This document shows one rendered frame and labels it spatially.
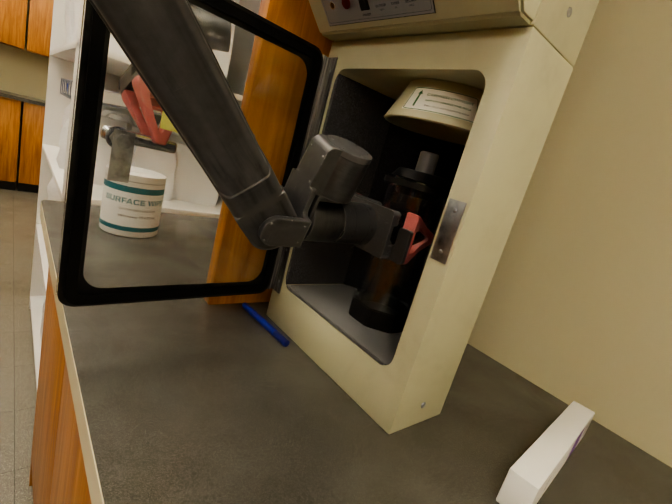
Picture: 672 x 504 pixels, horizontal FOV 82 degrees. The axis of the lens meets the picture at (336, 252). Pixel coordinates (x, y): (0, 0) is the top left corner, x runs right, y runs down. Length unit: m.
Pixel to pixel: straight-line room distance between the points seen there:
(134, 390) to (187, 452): 0.11
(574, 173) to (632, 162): 0.09
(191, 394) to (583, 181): 0.74
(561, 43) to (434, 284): 0.29
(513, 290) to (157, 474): 0.70
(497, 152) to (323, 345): 0.35
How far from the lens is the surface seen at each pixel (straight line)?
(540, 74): 0.49
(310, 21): 0.72
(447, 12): 0.49
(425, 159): 0.58
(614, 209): 0.83
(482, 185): 0.44
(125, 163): 0.51
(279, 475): 0.44
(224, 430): 0.47
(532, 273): 0.86
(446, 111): 0.52
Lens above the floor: 1.25
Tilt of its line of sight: 14 degrees down
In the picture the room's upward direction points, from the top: 16 degrees clockwise
